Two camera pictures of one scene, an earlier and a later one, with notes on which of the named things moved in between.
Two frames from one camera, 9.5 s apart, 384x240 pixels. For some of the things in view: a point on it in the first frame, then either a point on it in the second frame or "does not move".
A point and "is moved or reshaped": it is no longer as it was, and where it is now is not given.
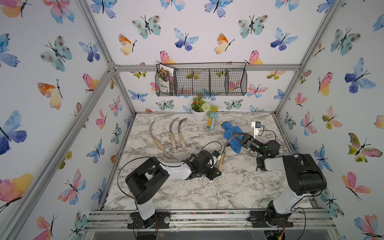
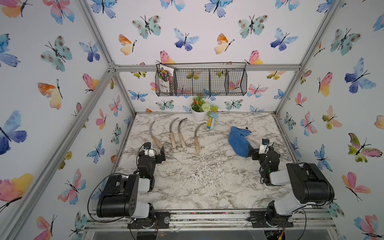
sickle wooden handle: [171, 134] does not move
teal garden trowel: [213, 115] does not move
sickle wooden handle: [158, 143] does not move
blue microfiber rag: [234, 143] is moved or reshaped
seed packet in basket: [165, 74] does not move
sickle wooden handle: [223, 153] to [196, 140]
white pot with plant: [199, 109] does not move
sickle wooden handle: [180, 135] does not move
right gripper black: [248, 142] to [256, 154]
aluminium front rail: [119, 220] does not move
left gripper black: [213, 170] to [162, 158]
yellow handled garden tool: [209, 122] does not move
